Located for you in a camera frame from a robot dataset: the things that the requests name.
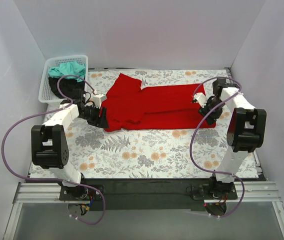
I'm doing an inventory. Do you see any red t shirt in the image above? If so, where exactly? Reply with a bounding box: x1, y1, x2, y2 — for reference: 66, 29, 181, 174
102, 74, 205, 132

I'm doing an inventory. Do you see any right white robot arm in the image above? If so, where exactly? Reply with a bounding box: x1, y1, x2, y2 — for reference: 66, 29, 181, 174
193, 77, 267, 199

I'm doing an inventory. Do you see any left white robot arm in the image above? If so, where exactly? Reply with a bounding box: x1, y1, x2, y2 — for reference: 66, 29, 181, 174
31, 90, 109, 200

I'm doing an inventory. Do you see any black t shirt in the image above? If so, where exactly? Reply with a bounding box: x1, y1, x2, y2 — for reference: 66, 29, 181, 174
48, 77, 85, 99

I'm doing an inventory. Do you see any white plastic laundry basket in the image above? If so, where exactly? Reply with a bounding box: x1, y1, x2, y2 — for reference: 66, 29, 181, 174
38, 55, 88, 107

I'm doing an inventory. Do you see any teal t shirt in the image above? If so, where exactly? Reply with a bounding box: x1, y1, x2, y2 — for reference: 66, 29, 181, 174
48, 61, 86, 82

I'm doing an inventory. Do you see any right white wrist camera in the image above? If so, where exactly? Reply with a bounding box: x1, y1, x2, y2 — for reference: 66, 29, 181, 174
192, 92, 207, 107

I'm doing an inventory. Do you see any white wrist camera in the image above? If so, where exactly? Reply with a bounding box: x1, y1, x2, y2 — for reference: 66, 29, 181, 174
91, 94, 107, 108
192, 92, 207, 107

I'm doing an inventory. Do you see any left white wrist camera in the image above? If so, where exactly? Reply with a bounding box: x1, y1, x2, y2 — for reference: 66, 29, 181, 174
91, 94, 107, 108

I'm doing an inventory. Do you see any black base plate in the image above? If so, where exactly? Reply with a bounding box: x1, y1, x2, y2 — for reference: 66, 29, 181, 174
59, 177, 238, 211

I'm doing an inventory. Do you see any aluminium frame rail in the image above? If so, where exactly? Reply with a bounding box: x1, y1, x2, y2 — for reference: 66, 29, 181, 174
14, 181, 282, 203

